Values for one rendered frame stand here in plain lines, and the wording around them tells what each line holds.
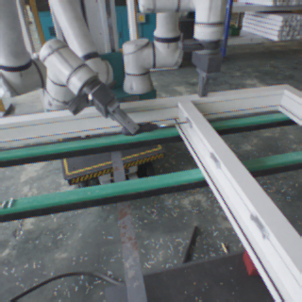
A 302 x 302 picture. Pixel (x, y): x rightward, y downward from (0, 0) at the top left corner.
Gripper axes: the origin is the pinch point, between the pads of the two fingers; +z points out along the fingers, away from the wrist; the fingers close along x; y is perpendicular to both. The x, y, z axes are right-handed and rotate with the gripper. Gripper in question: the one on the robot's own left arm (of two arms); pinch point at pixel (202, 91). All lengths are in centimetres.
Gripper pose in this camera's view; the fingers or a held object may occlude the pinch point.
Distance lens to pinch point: 85.4
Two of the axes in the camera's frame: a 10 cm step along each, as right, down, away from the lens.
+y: 9.8, -1.5, 1.4
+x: -2.0, -5.8, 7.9
